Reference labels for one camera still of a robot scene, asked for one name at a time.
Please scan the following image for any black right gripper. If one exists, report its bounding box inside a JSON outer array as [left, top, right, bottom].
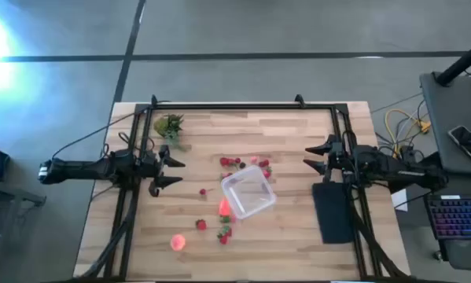
[[303, 134, 357, 184]]

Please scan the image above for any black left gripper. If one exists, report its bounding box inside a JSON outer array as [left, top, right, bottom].
[[139, 144, 186, 197]]

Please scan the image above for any orange pink plastic peach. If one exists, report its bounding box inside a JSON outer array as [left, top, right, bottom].
[[169, 233, 187, 252]]

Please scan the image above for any clear plastic tupperware container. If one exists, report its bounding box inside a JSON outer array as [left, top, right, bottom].
[[220, 164, 278, 220]]

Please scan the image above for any small potted succulent plant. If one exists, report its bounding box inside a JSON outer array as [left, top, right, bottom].
[[153, 113, 190, 153]]

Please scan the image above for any dark rectangular mat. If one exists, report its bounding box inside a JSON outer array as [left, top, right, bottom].
[[311, 181, 356, 245]]

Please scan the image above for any white paper sheet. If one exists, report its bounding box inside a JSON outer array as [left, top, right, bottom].
[[390, 188, 410, 213]]

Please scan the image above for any grey side desk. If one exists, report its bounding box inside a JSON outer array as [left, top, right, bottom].
[[418, 72, 471, 176]]

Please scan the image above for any smartphone on side desk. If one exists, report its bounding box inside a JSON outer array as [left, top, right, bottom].
[[447, 123, 471, 167]]

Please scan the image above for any backlit laptop keyboard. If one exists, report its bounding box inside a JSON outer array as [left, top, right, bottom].
[[423, 193, 471, 241]]

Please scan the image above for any black metal pole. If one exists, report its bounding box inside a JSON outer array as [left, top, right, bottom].
[[434, 35, 471, 87]]

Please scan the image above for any yellow cable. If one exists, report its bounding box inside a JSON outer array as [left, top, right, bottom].
[[383, 108, 432, 158]]

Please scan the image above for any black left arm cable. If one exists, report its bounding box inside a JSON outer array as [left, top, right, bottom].
[[50, 100, 171, 160]]

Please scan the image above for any black aluminium table frame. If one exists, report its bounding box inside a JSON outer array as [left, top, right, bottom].
[[79, 102, 411, 282]]

